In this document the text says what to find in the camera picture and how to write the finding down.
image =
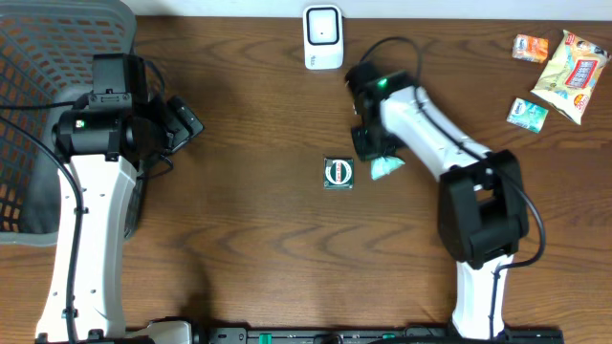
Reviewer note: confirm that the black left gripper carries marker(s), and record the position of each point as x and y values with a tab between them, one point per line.
184	123

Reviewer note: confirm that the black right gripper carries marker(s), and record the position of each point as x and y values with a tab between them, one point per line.
366	150

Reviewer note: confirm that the light teal wipes pack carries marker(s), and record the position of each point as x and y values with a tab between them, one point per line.
384	166

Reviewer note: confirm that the dark green Zam-Buk box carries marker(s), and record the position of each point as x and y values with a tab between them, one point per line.
338	173

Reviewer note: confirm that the green white tissue pack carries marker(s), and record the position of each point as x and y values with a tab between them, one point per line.
527	115

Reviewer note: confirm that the orange tissue pack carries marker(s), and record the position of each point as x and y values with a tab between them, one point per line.
530	48

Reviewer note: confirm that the yellow antibacterial wipes bag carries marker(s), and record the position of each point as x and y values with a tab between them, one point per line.
569	78

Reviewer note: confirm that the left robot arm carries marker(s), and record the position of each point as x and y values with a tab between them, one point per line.
103	148

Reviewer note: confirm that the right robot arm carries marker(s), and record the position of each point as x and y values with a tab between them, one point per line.
481	213

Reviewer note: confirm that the white barcode scanner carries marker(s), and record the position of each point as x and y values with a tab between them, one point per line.
322	37

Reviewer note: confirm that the dark grey plastic basket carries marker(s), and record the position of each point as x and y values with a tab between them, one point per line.
47	50

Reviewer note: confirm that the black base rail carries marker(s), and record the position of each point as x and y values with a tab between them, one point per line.
414	334

